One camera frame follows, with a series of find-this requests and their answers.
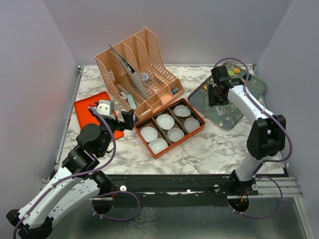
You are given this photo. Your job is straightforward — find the steel serving tongs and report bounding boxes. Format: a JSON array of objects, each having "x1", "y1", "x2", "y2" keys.
[{"x1": 216, "y1": 106, "x2": 223, "y2": 116}]

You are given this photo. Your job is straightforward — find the green macaron cookie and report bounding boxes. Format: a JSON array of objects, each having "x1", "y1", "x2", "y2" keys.
[{"x1": 228, "y1": 70, "x2": 235, "y2": 76}]

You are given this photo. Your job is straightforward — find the black sandwich cookie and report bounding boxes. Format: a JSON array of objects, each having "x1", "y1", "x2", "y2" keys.
[{"x1": 243, "y1": 74, "x2": 251, "y2": 81}]

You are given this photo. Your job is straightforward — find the orange cookie tin box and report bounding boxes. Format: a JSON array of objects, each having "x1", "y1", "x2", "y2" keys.
[{"x1": 135, "y1": 99, "x2": 205, "y2": 159}]

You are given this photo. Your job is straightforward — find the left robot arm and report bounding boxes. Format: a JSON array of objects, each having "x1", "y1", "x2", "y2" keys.
[{"x1": 6, "y1": 106, "x2": 134, "y2": 239}]

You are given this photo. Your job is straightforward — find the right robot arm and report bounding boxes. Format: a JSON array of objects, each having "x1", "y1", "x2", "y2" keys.
[{"x1": 208, "y1": 65, "x2": 286, "y2": 195}]

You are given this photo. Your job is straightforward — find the light blue eraser case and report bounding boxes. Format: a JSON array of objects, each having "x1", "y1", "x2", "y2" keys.
[{"x1": 127, "y1": 94, "x2": 137, "y2": 110}]

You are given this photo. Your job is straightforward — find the floral teal serving tray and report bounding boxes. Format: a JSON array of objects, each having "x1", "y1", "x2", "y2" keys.
[{"x1": 187, "y1": 61, "x2": 268, "y2": 131}]

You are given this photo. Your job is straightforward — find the white paper cupcake liner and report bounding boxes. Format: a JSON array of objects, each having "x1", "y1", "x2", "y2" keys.
[
  {"x1": 173, "y1": 105, "x2": 191, "y2": 117},
  {"x1": 156, "y1": 114, "x2": 175, "y2": 130},
  {"x1": 149, "y1": 138, "x2": 168, "y2": 154},
  {"x1": 167, "y1": 127, "x2": 184, "y2": 142},
  {"x1": 184, "y1": 118, "x2": 200, "y2": 133},
  {"x1": 140, "y1": 126, "x2": 158, "y2": 143}
]

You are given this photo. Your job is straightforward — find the orange tin lid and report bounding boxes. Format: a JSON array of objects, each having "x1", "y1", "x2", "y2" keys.
[{"x1": 74, "y1": 92, "x2": 110, "y2": 129}]

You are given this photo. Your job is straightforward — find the blue white lidded jar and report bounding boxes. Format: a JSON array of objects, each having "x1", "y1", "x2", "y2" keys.
[{"x1": 141, "y1": 72, "x2": 150, "y2": 84}]

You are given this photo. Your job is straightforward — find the peach plastic desk organizer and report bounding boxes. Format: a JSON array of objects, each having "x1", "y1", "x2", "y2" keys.
[{"x1": 95, "y1": 28, "x2": 184, "y2": 120}]

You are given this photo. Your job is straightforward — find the grey folder booklet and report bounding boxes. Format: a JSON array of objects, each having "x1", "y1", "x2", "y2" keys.
[{"x1": 109, "y1": 45, "x2": 149, "y2": 99}]

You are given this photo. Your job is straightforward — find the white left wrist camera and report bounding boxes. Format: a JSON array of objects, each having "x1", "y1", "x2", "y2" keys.
[{"x1": 96, "y1": 100, "x2": 114, "y2": 117}]

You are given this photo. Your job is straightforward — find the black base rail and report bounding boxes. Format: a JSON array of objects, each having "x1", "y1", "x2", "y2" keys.
[{"x1": 48, "y1": 173, "x2": 260, "y2": 209}]

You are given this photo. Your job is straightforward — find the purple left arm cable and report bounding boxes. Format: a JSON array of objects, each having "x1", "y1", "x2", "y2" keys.
[{"x1": 12, "y1": 106, "x2": 141, "y2": 239}]

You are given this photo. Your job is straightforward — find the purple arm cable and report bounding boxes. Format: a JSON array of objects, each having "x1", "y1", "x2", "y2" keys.
[
  {"x1": 12, "y1": 106, "x2": 141, "y2": 239},
  {"x1": 213, "y1": 58, "x2": 293, "y2": 220}
]

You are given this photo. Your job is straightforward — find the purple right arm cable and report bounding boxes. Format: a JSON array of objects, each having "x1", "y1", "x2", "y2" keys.
[{"x1": 213, "y1": 58, "x2": 293, "y2": 220}]

